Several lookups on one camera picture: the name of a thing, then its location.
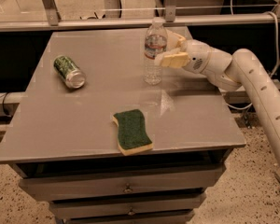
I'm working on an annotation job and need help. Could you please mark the grey drawer cabinet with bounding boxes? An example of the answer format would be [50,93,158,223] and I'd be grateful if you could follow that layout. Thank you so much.
[0,29,245,224]

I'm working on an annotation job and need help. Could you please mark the green soda can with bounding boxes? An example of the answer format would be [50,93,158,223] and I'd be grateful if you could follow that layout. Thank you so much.
[53,55,86,89]

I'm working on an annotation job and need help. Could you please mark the metal railing frame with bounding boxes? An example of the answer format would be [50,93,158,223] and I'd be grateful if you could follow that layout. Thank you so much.
[0,0,280,32]

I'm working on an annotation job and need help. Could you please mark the clear plastic water bottle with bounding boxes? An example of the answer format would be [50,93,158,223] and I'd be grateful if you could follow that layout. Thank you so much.
[144,17,167,85]

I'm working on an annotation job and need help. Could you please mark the white cable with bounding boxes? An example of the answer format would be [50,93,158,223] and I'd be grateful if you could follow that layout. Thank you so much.
[225,0,280,111]

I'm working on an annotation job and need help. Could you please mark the grey pipe with black cable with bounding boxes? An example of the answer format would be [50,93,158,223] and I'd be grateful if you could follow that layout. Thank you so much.
[0,92,24,117]

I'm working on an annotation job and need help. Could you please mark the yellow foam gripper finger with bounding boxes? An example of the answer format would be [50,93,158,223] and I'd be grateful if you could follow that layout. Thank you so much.
[154,52,189,68]
[167,30,187,51]

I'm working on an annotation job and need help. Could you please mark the green and yellow sponge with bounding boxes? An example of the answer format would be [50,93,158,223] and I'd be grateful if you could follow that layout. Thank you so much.
[113,109,153,156]

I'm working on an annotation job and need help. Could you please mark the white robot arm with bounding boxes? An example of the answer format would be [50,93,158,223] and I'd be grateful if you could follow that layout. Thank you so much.
[155,32,280,168]

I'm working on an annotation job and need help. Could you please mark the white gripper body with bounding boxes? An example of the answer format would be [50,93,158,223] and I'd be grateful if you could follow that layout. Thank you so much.
[183,39,212,74]

